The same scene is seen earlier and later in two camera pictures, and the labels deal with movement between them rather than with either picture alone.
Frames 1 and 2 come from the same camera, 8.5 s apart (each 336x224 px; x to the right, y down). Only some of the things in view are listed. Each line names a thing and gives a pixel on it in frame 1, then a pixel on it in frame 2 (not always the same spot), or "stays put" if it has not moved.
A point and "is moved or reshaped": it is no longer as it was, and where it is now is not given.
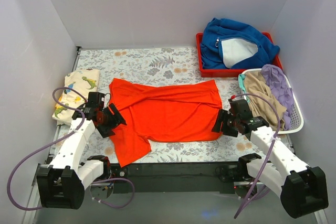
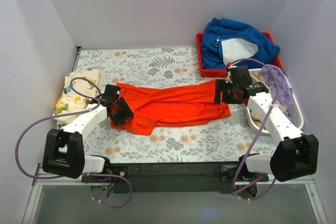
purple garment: [281, 88] stays put
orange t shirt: [177, 113] is moved or reshaped
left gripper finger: [116, 117] -> [119, 112]
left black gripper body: [112, 120] -> [123, 114]
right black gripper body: [224, 123] -> [219, 92]
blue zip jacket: [228, 44] stays put
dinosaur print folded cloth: [77, 85] stays put
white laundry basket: [296, 121] stays put
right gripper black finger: [221, 121] -> [221, 85]
